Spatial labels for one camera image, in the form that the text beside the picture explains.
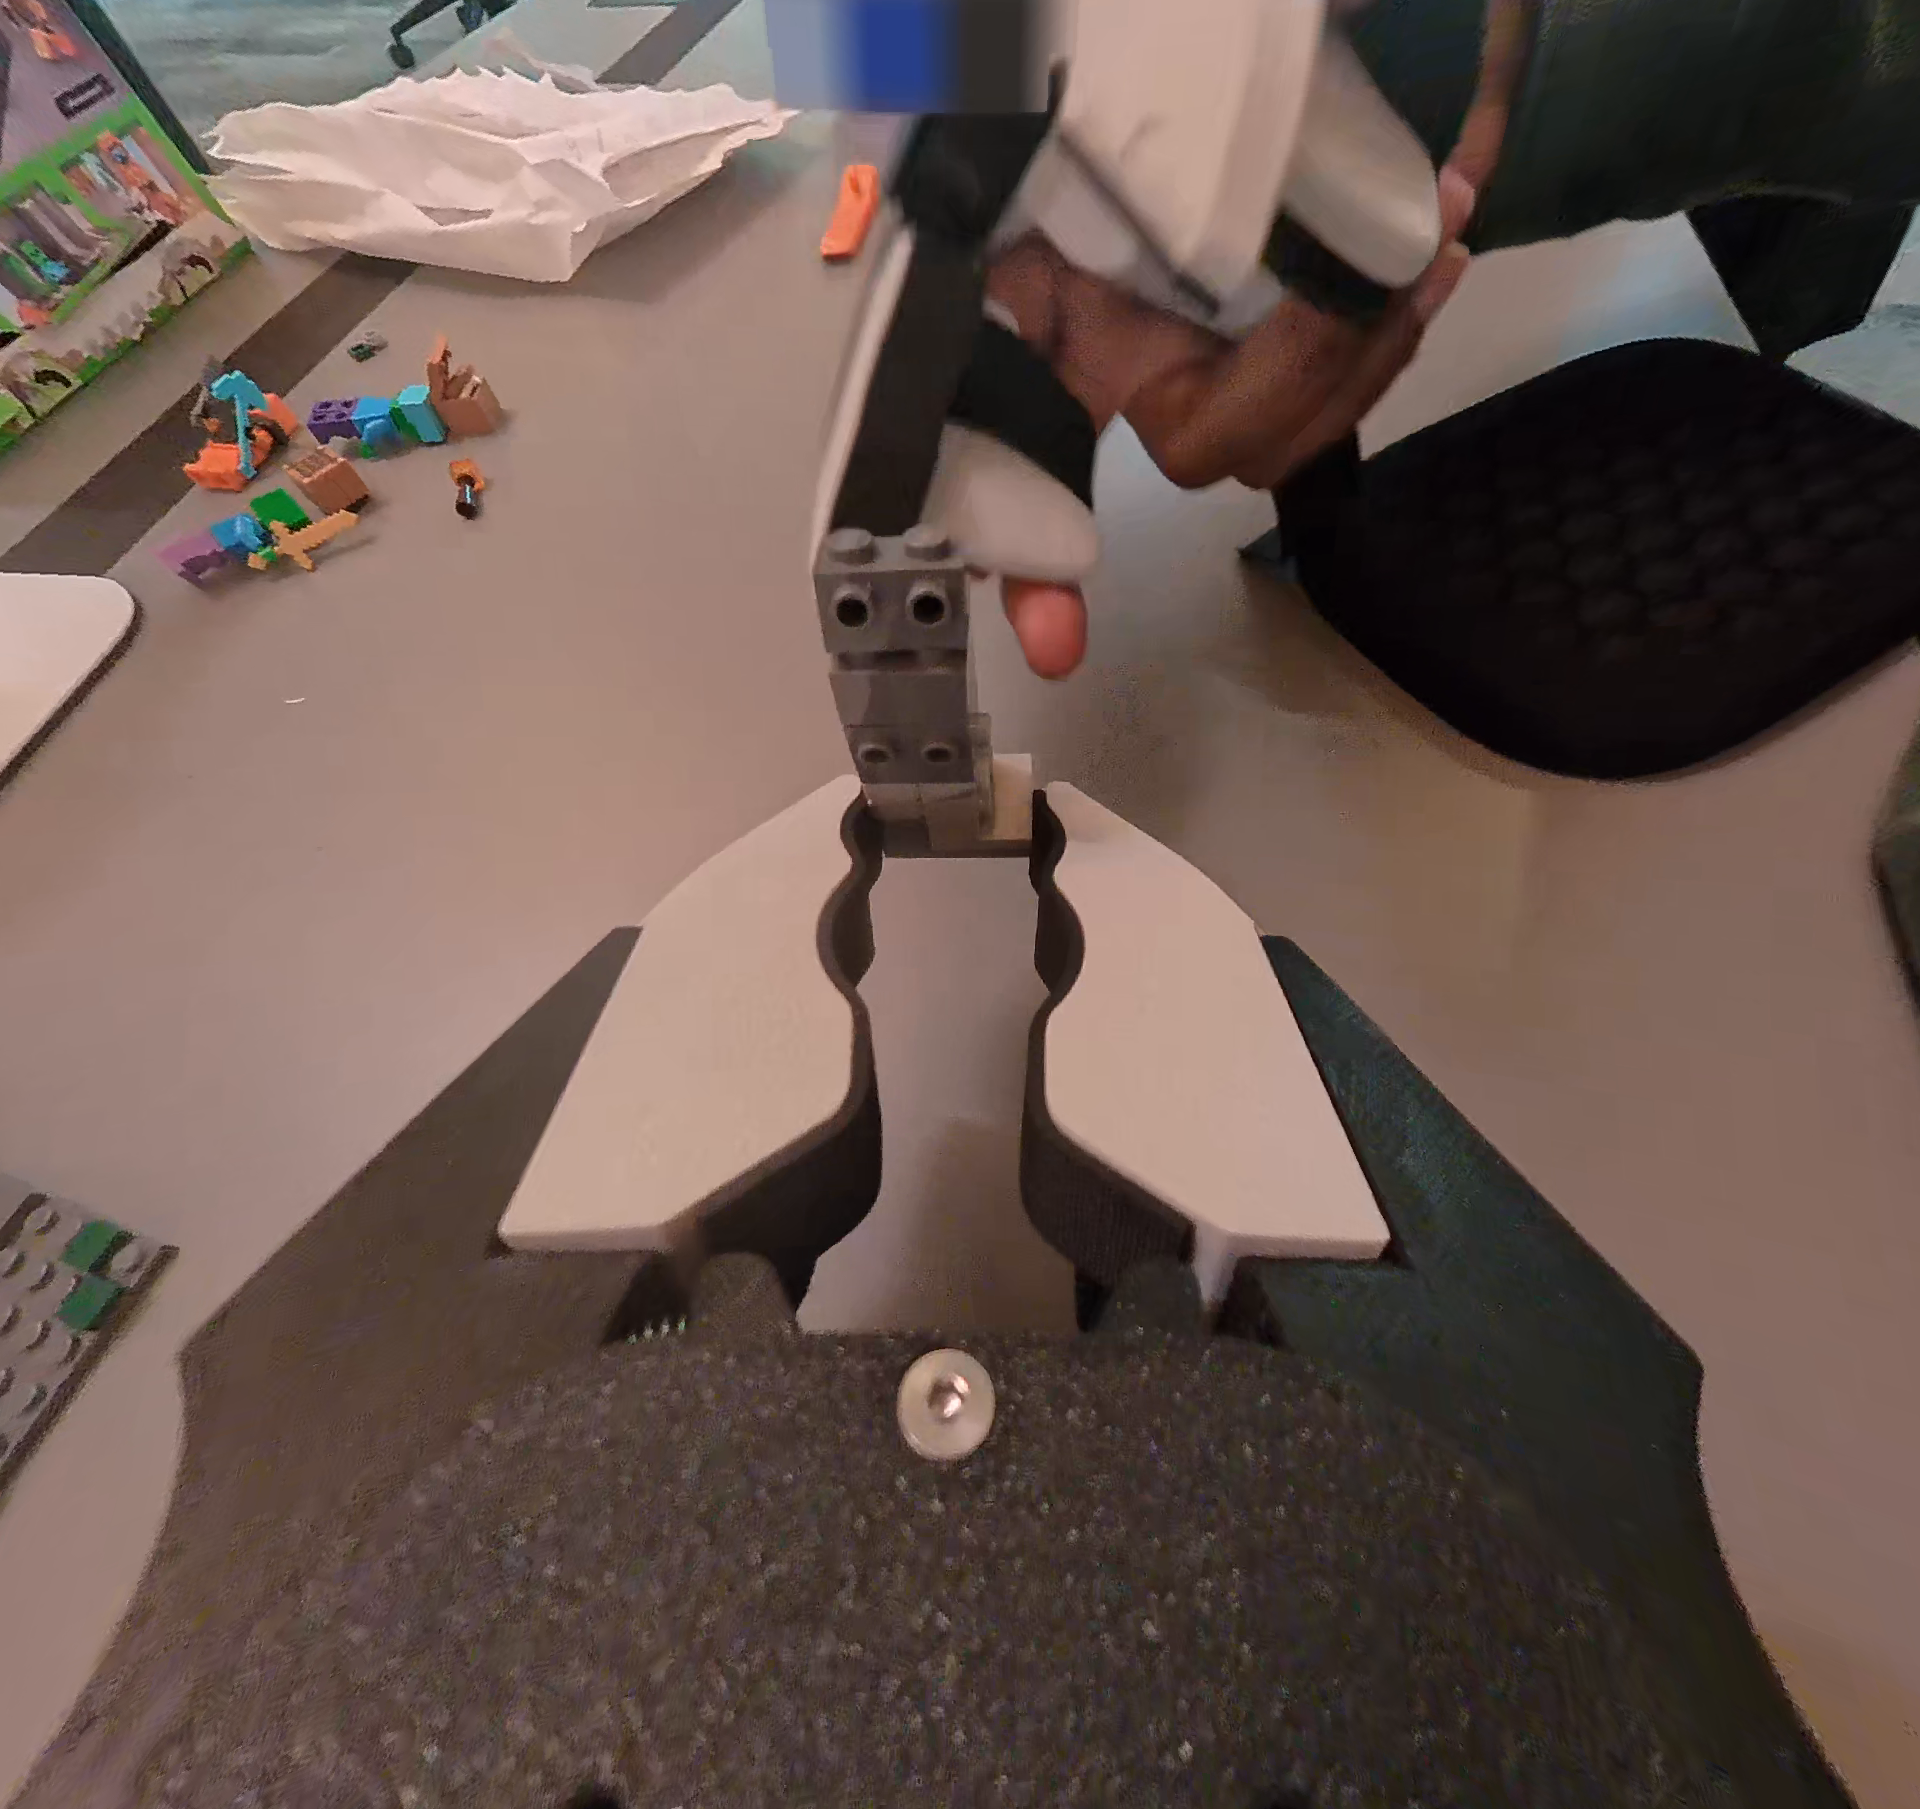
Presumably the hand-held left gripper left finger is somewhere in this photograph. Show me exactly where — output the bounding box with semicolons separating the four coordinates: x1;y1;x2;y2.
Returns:
495;773;882;1257

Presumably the white book stand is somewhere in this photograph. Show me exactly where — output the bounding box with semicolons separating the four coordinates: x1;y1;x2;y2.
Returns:
0;571;139;784

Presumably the purple headed blue toy figure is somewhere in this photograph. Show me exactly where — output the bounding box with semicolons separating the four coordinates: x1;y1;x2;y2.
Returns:
307;383;453;460

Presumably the green toy set box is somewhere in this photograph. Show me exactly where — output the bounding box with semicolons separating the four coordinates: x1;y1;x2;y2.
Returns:
0;0;256;453

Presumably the grey brick assembly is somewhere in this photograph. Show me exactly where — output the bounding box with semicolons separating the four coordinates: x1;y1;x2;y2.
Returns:
814;525;1041;858

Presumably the grey desk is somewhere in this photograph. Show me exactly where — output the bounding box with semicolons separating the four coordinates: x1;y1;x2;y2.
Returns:
0;0;1920;1788

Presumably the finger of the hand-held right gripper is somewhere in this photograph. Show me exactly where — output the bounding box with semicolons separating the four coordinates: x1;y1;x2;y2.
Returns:
814;226;995;550

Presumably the person's right hand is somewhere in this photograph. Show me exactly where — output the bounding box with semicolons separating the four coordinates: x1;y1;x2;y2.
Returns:
982;0;1546;682

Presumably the person's dark green shirt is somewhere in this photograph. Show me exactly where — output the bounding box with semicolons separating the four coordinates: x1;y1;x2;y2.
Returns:
1872;758;1920;1008

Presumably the toy brick building model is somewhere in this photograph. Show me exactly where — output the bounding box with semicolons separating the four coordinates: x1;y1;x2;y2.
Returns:
0;1172;179;1496

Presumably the orange blue toy figure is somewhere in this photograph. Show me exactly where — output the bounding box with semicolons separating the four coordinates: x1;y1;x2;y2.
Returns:
184;368;303;493

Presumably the white crumpled paper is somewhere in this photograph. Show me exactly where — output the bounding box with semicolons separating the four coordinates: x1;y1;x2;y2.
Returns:
203;32;797;284

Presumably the tan toy sword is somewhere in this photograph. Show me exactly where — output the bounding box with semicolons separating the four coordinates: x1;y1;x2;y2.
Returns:
246;506;362;573

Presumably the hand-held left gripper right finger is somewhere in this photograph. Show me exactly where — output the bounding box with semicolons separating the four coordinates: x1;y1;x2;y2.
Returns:
1023;781;1392;1264

